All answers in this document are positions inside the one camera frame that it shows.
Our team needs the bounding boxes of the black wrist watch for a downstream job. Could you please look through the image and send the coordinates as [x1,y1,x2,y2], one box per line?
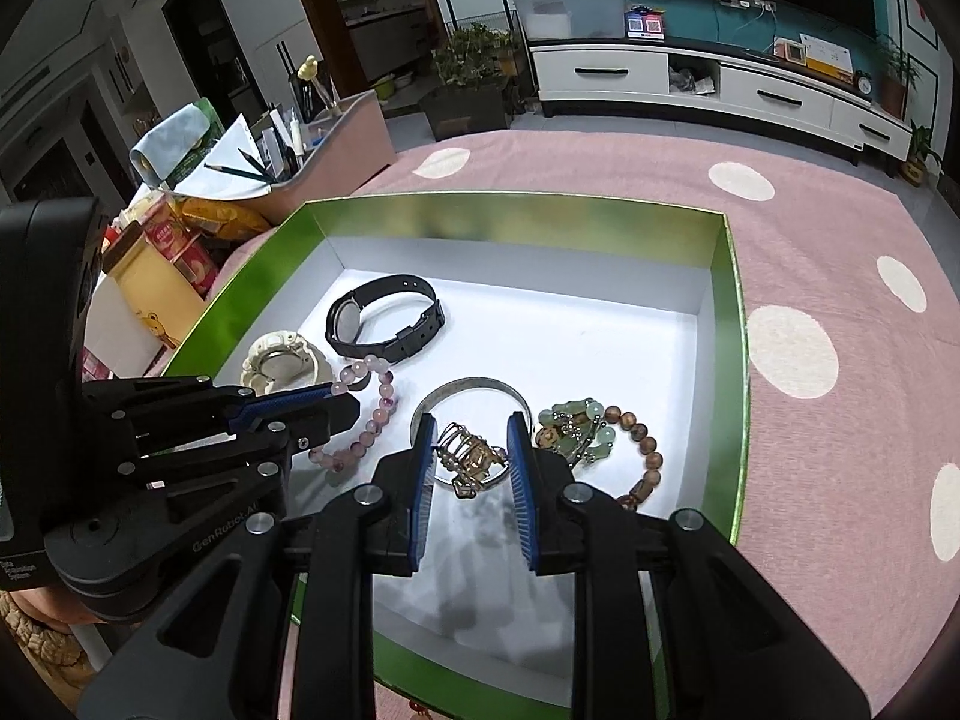
[325,274,445,359]

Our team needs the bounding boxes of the cream wrist watch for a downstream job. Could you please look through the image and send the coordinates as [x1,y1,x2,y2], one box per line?
[240,330,335,397]

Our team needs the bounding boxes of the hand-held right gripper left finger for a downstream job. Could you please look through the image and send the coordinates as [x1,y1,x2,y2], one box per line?
[79,412,440,720]

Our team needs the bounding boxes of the red snack packet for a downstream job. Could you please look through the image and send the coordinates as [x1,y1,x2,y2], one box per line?
[142,206,222,293]

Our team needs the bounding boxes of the yellow duck stick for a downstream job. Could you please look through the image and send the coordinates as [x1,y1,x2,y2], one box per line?
[296,56,342,117]

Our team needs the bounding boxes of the white paper sheets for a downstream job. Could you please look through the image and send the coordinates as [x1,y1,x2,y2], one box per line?
[176,114,271,203]

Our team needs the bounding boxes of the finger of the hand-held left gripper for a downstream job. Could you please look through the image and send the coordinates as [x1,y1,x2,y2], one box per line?
[116,394,362,563]
[81,375,335,460]

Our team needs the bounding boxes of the pink desk organizer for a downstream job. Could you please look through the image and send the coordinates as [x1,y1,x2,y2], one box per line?
[266,90,398,226]

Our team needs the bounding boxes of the white tv cabinet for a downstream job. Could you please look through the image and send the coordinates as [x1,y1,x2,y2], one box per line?
[529,34,916,158]

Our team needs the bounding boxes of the green cardboard box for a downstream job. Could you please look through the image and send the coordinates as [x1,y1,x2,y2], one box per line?
[161,191,751,720]

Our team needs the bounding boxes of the silver bangle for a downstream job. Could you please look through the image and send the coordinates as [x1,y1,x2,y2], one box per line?
[409,377,526,496]

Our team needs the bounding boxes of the dark planter with plants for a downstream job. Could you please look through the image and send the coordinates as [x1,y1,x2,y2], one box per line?
[418,22,526,142]

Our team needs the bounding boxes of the small potted plant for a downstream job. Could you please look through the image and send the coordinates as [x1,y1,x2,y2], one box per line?
[900,124,946,187]

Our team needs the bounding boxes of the jade bead bracelet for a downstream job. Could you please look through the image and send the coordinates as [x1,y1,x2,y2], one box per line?
[534,397,616,462]

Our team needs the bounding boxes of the yellow bear print bag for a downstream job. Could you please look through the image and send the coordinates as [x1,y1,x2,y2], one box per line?
[101,225,207,350]

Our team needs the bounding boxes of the pink bead bracelet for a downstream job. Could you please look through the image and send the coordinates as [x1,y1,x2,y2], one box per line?
[307,354,398,475]

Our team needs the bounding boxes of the carved wooden object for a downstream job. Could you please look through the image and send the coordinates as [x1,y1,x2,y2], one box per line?
[0,592,83,691]

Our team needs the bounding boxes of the yellow snack packet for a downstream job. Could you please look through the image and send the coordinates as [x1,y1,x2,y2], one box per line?
[169,195,271,241]

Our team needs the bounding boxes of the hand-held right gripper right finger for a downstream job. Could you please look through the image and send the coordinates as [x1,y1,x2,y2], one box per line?
[506,411,875,720]

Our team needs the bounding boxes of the clear storage box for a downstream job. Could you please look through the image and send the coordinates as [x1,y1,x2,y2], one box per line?
[514,0,627,42]

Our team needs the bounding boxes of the yellow and white box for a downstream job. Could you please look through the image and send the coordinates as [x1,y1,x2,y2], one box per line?
[772,34,856,83]

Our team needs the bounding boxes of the bunch of pens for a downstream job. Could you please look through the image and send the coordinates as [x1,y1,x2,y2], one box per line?
[259,79,331,173]

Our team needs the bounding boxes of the wooden bead bracelet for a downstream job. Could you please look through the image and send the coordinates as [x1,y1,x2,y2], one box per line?
[600,405,667,512]

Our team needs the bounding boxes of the tall potted plant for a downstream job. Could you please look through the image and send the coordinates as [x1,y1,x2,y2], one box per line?
[874,34,920,121]

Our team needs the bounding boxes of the gold hair claw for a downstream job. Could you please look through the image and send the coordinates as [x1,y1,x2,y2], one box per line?
[433,420,511,500]

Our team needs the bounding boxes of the pink polka-dot tablecloth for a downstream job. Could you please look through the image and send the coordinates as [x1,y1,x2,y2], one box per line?
[217,127,960,720]

